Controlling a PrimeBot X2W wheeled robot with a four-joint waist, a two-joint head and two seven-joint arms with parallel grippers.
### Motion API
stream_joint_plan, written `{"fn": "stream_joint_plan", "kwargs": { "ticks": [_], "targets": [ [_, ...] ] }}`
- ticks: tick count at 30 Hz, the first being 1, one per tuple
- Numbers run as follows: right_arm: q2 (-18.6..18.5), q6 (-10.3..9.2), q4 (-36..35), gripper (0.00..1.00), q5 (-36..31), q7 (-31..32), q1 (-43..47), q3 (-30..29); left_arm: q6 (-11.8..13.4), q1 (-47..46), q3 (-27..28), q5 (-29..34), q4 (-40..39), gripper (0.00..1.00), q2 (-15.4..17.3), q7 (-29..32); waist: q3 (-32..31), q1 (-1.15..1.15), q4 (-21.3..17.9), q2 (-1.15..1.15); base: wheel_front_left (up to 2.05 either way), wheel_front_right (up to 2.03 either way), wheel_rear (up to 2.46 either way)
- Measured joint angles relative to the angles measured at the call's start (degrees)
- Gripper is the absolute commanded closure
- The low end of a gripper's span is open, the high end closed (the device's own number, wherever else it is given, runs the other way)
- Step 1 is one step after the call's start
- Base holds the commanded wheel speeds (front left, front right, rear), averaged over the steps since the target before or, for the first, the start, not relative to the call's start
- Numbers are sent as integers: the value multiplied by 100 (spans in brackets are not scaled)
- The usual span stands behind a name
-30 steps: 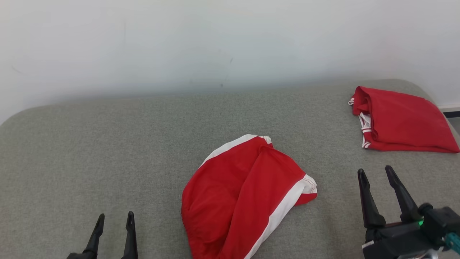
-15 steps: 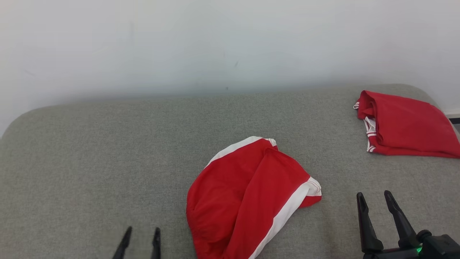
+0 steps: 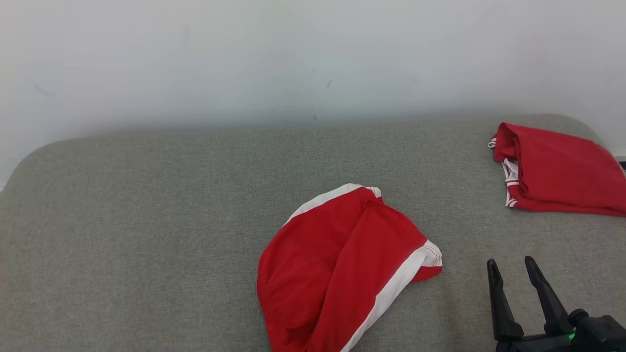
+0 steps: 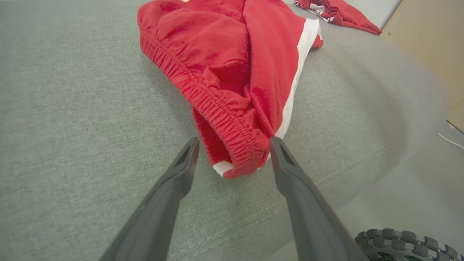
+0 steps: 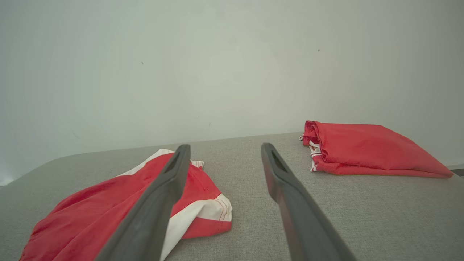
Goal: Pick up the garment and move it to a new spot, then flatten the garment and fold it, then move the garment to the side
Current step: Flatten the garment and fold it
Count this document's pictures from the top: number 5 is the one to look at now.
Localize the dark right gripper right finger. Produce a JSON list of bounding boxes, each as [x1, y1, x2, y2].
[[261, 142, 357, 261]]

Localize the red shorts with white panels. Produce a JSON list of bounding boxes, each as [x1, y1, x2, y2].
[[20, 148, 233, 261]]

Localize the red basketball jersey number 23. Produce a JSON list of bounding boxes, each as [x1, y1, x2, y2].
[[299, 120, 455, 179]]

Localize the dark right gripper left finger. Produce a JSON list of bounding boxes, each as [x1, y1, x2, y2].
[[94, 144, 191, 261]]

